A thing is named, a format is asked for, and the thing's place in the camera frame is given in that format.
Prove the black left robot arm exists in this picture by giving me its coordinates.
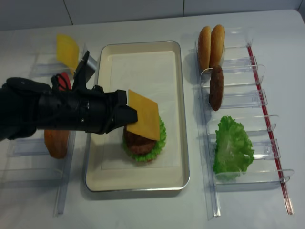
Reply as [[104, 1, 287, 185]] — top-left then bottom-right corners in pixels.
[[0, 77, 138, 140]]

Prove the yellow cheese slice in rack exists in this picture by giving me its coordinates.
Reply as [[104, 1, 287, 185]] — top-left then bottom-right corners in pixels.
[[56, 34, 80, 72]]

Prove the brown meat patty in rack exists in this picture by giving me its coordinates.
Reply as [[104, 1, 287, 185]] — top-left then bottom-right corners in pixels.
[[209, 65, 224, 111]]

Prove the clear acrylic right rack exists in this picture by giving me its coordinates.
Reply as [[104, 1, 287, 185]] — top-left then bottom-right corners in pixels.
[[192, 25, 294, 218]]

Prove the cream metal tray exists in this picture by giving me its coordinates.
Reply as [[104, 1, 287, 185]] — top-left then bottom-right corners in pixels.
[[84, 41, 190, 192]]

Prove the tan bun half left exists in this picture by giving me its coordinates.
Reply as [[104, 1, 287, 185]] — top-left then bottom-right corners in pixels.
[[198, 26, 211, 70]]

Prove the tan bun half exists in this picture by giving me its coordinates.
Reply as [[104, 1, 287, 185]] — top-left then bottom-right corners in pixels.
[[198, 26, 211, 70], [210, 24, 225, 68]]

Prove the brown meat patty on burger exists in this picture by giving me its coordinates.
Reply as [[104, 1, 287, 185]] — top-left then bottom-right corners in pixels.
[[123, 127, 157, 155]]

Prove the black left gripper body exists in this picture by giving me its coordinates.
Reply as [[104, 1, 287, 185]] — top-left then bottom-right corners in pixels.
[[38, 91, 119, 134]]

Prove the brown bread slice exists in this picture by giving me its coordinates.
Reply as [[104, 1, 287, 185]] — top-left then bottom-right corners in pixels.
[[44, 130, 69, 159]]

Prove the clear acrylic rack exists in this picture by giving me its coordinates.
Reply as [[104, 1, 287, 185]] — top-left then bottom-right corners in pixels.
[[192, 25, 294, 218], [0, 42, 96, 218]]

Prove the red tomato slice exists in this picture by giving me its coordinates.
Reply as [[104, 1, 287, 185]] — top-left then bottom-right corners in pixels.
[[58, 72, 71, 91]]

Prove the orange cheese slice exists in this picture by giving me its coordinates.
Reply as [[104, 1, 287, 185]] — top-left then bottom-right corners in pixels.
[[127, 89, 160, 141]]

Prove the green lettuce on burger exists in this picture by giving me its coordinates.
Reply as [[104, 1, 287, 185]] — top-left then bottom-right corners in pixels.
[[122, 117, 167, 163]]

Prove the green lettuce leaf in rack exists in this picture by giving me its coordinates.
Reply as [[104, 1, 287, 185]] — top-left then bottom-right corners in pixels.
[[213, 116, 254, 174]]

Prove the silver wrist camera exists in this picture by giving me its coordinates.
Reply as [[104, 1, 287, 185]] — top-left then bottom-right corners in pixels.
[[73, 51, 97, 83]]

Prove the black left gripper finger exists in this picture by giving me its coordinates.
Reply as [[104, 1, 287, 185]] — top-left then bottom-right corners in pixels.
[[116, 90, 127, 105], [110, 105, 138, 131]]

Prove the tan bun half right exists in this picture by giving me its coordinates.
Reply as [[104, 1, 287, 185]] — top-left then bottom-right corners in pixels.
[[210, 24, 225, 68]]

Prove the clear acrylic left rack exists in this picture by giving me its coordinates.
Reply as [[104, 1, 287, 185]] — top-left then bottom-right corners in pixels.
[[0, 42, 96, 218]]

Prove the white tray liner paper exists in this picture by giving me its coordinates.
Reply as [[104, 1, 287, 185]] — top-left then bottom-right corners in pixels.
[[100, 52, 180, 170]]

